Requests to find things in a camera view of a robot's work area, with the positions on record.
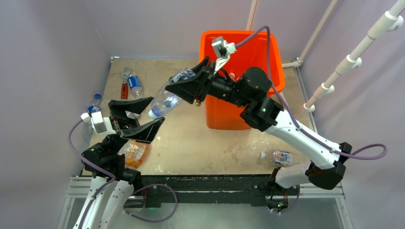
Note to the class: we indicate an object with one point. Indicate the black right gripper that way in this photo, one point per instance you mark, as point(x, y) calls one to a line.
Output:
point(190, 90)

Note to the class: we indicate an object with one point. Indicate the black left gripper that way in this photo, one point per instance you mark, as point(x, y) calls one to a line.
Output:
point(144, 131)

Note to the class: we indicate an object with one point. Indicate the clear blue cap bottle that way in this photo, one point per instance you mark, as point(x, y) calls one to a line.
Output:
point(164, 101)

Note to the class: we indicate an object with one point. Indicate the pepsi label bottle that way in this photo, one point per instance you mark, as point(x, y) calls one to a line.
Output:
point(94, 106)

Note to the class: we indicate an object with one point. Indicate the orange plastic bin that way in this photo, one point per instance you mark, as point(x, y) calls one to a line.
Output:
point(221, 115)

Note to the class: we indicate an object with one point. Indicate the small label clear bottle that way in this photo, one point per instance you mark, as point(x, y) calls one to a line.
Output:
point(278, 158)

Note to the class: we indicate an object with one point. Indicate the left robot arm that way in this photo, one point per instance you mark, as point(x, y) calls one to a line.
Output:
point(112, 183)

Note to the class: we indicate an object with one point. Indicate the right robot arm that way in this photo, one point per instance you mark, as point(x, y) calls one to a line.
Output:
point(325, 167)

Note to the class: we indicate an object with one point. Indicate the crushed orange label bottle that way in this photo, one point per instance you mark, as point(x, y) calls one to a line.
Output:
point(134, 153)

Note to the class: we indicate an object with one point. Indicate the red adjustable wrench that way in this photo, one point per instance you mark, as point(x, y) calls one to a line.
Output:
point(124, 87)

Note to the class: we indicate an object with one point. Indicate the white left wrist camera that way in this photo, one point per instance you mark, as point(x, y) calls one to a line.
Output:
point(100, 124)

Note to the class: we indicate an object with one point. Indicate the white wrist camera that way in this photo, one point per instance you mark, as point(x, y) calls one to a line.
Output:
point(100, 124)
point(222, 50)

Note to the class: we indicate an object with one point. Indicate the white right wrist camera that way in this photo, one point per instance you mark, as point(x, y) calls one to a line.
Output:
point(222, 50)

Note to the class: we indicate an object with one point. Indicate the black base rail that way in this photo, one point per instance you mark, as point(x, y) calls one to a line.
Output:
point(257, 190)

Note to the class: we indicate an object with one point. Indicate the white pvc pipe frame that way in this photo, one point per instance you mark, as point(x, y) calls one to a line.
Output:
point(321, 33)

